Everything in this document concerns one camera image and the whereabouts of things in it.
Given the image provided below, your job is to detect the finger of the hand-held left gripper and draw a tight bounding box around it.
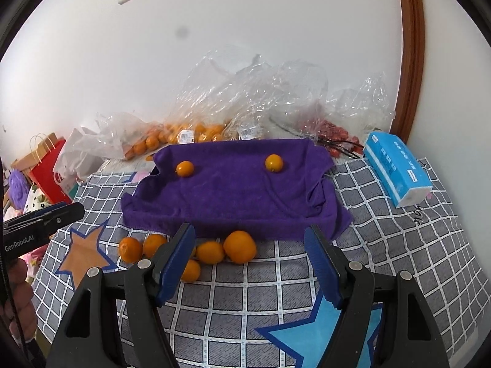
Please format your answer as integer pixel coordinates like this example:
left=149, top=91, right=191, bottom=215
left=3, top=201, right=86, bottom=238

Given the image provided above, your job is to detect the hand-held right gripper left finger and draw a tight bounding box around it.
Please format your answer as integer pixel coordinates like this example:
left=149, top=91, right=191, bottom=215
left=46, top=222, right=196, bottom=368

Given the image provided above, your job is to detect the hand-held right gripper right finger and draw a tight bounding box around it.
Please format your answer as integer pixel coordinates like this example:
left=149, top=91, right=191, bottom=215
left=304, top=224, right=450, bottom=368

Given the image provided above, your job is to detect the large orange mandarin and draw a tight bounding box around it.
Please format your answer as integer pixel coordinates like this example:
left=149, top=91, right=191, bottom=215
left=223, top=230, right=257, bottom=264

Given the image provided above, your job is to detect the clear bag of lychees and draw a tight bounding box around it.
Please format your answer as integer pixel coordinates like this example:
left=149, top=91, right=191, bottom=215
left=295, top=71, right=396, bottom=158

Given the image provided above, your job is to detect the person's left hand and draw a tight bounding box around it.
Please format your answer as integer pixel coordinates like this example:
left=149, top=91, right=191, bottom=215
left=0, top=259, right=39, bottom=349

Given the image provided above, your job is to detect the floral cloth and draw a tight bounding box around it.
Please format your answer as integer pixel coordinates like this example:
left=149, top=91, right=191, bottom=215
left=23, top=184, right=52, bottom=215

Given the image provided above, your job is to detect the red paper bag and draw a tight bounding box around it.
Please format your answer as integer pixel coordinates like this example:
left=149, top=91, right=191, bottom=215
left=29, top=138, right=73, bottom=205

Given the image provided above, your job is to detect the purple plush toy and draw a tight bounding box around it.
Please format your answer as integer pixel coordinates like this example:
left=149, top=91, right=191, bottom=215
left=8, top=171, right=30, bottom=209

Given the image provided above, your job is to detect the white plastic bag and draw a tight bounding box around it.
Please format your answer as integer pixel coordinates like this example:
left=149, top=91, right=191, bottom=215
left=53, top=127, right=104, bottom=182

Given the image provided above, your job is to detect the brown paper bag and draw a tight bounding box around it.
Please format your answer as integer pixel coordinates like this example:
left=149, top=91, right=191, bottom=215
left=11, top=132, right=58, bottom=173

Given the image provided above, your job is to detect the purple towel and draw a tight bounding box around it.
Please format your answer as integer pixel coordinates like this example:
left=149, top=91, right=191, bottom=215
left=121, top=138, right=354, bottom=240

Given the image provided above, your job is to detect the blue tissue pack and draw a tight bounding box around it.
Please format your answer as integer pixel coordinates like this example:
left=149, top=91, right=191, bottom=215
left=362, top=131, right=433, bottom=208

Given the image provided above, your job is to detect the labelled clear bag of oranges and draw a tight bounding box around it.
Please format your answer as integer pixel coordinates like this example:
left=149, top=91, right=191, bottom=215
left=163, top=121, right=234, bottom=146

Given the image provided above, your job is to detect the crumpled clear plastic bag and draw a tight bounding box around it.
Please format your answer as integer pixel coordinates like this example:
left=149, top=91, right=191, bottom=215
left=169, top=48, right=331, bottom=139

